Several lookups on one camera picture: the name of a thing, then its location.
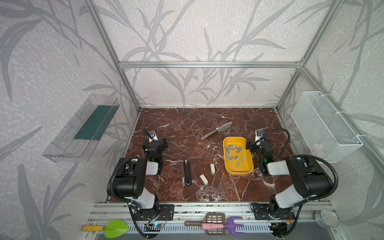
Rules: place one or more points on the round metal tin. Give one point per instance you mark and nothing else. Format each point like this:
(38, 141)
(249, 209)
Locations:
(326, 219)

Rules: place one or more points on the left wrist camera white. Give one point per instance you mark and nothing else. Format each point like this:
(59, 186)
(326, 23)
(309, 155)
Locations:
(150, 135)

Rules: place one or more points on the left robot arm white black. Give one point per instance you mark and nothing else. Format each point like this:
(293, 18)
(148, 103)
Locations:
(127, 182)

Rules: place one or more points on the white wire mesh basket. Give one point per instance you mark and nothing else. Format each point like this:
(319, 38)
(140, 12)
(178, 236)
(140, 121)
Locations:
(320, 123)

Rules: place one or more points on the purple toy rake pink handle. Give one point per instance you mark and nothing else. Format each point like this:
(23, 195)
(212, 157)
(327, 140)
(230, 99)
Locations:
(225, 226)

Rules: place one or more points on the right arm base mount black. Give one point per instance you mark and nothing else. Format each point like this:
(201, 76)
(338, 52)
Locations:
(262, 212)

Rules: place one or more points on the pink object in basket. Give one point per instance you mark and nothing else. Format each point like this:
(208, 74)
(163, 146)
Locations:
(318, 150)

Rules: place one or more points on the clear plastic wall bin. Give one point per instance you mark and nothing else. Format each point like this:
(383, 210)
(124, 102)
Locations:
(64, 148)

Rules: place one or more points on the brown toy spatula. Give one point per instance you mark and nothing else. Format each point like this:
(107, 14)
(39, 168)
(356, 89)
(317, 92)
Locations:
(209, 218)

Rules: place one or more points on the small beige stapler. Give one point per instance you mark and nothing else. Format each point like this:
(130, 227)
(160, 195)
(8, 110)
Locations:
(204, 179)
(213, 169)

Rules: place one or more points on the black stapler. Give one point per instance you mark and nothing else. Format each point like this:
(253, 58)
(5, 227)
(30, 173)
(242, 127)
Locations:
(188, 178)

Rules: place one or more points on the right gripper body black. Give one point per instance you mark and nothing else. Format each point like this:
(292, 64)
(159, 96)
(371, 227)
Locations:
(258, 146)

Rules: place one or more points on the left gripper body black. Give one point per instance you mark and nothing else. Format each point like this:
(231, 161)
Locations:
(153, 143)

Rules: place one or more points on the green toy shovel yellow handle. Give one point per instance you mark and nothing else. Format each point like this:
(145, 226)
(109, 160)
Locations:
(113, 229)

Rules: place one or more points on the green sponge in bin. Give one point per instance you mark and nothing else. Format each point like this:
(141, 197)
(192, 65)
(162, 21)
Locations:
(97, 123)

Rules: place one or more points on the silver metal trowel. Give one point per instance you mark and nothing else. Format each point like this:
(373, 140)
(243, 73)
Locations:
(218, 130)

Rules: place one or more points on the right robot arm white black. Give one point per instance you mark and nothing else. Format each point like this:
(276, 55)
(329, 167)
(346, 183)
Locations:
(312, 179)

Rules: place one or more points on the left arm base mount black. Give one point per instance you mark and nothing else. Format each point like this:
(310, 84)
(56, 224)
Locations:
(162, 212)

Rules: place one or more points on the yellow plastic tray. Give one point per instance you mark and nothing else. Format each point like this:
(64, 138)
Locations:
(238, 160)

